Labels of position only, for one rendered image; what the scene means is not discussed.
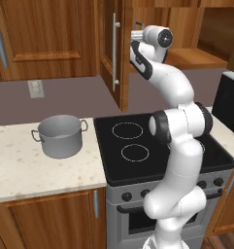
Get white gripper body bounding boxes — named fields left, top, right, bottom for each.
left=130, top=29, right=146, bottom=43

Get wooden cabinet shelf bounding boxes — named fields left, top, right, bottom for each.
left=162, top=48, right=229, bottom=71

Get grey metal pot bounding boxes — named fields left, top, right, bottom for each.
left=30, top=114, right=89, bottom=160

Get black top steel stove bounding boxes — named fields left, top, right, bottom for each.
left=92, top=111, right=234, bottom=249

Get black stove knob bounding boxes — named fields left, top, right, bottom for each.
left=213, top=176, right=225, bottom=188
left=139, top=188, right=151, bottom=199
left=120, top=191, right=133, bottom=203
left=196, top=179, right=208, bottom=191

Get narrow wooden base cabinet door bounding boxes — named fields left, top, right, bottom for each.
left=206, top=164, right=234, bottom=238

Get wide wooden base cabinet door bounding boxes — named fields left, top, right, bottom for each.
left=0, top=187, right=107, bottom=249

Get black and white microwave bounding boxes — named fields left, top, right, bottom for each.
left=211, top=70, right=234, bottom=139

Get steel oven door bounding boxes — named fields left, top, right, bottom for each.
left=105, top=189, right=221, bottom=249

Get slim grey bar handle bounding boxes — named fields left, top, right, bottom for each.
left=111, top=12, right=121, bottom=93

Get open wooden wall cabinet door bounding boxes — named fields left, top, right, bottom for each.
left=98, top=0, right=125, bottom=112

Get open wooden wall cabinet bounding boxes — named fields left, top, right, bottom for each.
left=120, top=0, right=234, bottom=113

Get closed wooden wall cabinet door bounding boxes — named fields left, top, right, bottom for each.
left=0, top=0, right=99, bottom=83

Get white wall outlet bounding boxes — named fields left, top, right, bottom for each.
left=26, top=79, right=46, bottom=99

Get long grey door handle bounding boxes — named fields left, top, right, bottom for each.
left=0, top=5, right=10, bottom=70

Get short grey cabinet handle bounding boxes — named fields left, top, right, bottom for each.
left=92, top=189, right=101, bottom=220
left=224, top=166, right=234, bottom=196

